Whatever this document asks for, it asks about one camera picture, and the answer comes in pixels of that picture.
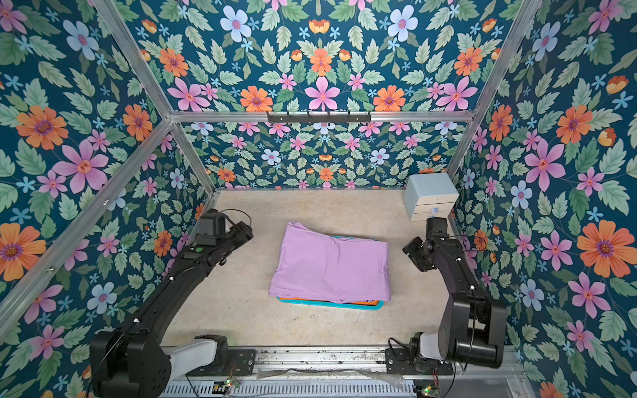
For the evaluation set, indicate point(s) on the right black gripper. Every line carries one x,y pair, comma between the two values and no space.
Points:
413,250

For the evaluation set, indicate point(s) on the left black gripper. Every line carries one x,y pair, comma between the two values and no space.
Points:
243,233

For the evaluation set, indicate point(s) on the teal plastic basket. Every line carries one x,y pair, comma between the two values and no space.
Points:
331,302

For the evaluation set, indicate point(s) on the purple cloth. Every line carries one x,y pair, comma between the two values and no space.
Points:
331,266

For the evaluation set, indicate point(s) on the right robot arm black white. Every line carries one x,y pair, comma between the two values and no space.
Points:
473,326

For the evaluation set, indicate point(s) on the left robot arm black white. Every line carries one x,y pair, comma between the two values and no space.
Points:
129,361

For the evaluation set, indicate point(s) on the small white drawer cabinet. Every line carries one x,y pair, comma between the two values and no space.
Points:
429,195

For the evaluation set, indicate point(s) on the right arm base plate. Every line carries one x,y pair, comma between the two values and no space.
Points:
398,361

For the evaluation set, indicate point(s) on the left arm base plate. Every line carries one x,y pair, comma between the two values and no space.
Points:
237,362

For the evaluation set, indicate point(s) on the black hook rail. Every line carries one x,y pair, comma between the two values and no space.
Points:
308,117

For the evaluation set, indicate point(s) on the aluminium front rail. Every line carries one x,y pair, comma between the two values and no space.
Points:
357,371

